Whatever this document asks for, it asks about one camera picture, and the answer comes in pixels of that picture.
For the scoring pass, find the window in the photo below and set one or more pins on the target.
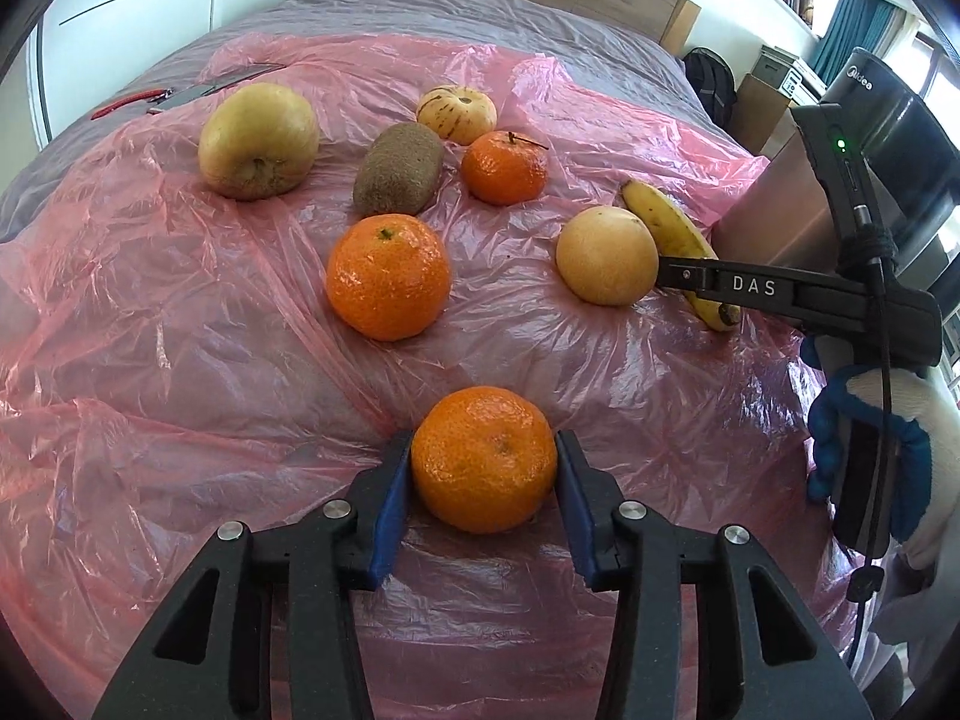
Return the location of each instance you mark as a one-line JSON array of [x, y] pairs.
[[941, 82]]

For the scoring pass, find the large orange mandarin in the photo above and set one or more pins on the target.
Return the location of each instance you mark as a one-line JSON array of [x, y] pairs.
[[388, 277]]

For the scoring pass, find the brown metal container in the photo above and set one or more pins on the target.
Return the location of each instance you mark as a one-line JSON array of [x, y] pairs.
[[780, 210]]

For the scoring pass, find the teal curtain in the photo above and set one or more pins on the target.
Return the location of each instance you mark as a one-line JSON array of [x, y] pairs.
[[851, 26]]

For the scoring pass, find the bed with wooden headboard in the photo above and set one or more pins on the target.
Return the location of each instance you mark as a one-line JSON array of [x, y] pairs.
[[450, 7]]

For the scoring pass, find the pink plastic sheet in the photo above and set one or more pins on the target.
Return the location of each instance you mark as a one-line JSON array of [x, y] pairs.
[[187, 360]]

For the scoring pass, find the striped yellow pepino melon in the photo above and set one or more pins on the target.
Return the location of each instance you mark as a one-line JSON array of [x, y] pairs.
[[456, 114]]

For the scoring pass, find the black appliance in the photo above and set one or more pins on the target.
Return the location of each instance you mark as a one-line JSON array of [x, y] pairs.
[[892, 112]]

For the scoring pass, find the wooden nightstand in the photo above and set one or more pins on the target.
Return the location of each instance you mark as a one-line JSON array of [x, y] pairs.
[[757, 116]]

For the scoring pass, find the large yellow apple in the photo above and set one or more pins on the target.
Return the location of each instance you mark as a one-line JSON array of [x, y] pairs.
[[259, 139]]

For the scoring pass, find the person's right hand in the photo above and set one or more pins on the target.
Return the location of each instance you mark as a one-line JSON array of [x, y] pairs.
[[926, 405]]

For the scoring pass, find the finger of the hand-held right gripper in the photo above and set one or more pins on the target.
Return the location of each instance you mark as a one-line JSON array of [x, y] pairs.
[[684, 274]]

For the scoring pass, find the black backpack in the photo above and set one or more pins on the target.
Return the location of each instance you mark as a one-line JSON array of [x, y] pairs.
[[711, 86]]

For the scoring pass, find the brown kiwi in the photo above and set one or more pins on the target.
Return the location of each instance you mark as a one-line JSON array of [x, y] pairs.
[[397, 169]]

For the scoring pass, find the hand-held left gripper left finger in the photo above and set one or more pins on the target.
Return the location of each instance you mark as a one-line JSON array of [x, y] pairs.
[[390, 514]]

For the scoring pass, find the round yellow pear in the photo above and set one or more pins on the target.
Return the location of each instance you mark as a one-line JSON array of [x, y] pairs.
[[606, 255]]

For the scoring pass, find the small mandarin with stem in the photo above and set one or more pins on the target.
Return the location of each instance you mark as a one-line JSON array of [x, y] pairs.
[[504, 169]]

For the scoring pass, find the grey box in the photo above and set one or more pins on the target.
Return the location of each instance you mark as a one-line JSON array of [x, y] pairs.
[[776, 67]]

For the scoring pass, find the red smartphone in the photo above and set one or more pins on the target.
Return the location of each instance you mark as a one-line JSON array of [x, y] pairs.
[[217, 82]]

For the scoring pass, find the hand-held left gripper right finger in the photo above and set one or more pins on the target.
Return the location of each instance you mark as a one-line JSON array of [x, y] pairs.
[[574, 514]]

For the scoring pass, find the yellow banana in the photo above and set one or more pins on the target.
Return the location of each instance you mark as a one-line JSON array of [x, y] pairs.
[[664, 221]]

